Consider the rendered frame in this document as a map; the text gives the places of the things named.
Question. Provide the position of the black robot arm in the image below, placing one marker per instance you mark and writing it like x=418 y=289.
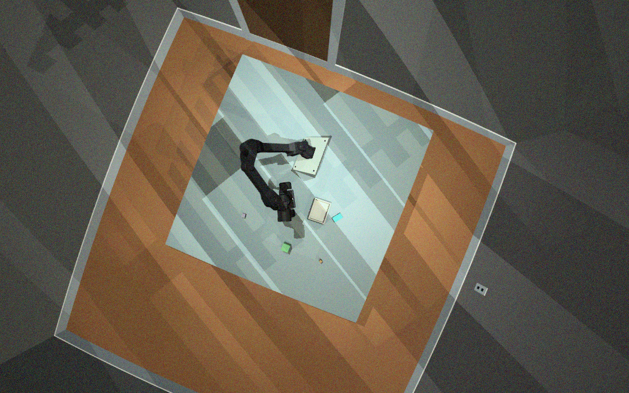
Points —
x=270 y=198

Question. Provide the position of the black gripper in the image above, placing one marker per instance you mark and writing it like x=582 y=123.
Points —
x=285 y=186

